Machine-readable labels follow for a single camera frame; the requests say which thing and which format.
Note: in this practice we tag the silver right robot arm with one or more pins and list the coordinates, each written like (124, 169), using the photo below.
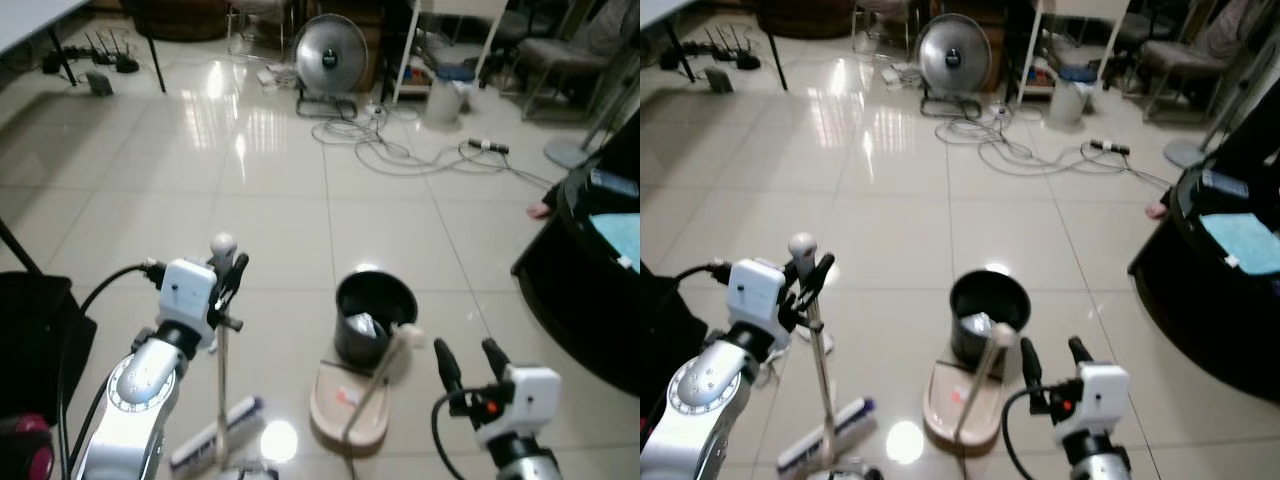
(525, 462)
(1100, 462)

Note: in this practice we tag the silver round floor fan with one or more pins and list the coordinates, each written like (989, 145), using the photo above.
(955, 55)
(332, 55)

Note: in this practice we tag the black round waste bucket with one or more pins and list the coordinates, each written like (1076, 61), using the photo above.
(990, 345)
(375, 345)

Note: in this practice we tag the crumpled white paper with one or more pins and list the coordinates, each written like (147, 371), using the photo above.
(978, 326)
(363, 326)

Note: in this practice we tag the black bag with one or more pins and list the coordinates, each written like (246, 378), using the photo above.
(40, 340)
(665, 340)

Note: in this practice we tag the robot silver leg part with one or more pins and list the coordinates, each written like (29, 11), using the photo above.
(248, 472)
(845, 472)

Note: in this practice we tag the person's bare foot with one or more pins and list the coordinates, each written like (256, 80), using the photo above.
(541, 209)
(1158, 210)

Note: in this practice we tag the teal cloth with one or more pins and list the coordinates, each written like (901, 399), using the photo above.
(620, 240)
(1245, 242)

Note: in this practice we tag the white power strip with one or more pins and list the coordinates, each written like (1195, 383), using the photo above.
(897, 73)
(275, 75)

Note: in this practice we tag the black power strip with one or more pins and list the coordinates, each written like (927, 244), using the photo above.
(490, 147)
(1110, 147)

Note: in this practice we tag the blue-grey flat item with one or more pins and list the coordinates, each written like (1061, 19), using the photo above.
(615, 183)
(1225, 183)

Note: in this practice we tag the small grey box device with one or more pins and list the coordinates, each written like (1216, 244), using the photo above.
(719, 81)
(100, 83)

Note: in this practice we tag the grey round stand base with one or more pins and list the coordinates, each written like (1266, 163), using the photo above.
(570, 153)
(1190, 153)

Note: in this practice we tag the black router with antennas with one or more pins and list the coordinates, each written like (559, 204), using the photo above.
(735, 58)
(118, 62)

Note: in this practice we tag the magenta round object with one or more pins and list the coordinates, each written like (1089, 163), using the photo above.
(25, 450)

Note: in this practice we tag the white bin with blue lid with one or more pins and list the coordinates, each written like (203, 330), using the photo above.
(1070, 95)
(448, 95)

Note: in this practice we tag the white table with black legs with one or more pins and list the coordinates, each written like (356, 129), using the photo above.
(30, 18)
(660, 10)

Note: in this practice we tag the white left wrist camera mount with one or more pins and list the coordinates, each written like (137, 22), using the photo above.
(755, 292)
(186, 292)

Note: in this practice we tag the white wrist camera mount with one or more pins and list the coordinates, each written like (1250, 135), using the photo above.
(528, 400)
(186, 292)
(755, 292)
(1102, 400)

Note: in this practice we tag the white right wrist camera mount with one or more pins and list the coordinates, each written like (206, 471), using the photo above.
(528, 400)
(1102, 400)

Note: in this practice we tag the white shelf frame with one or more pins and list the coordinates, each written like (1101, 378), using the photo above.
(1025, 60)
(405, 60)

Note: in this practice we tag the grey metal-frame chair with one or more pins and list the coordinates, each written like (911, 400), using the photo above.
(570, 55)
(1195, 50)

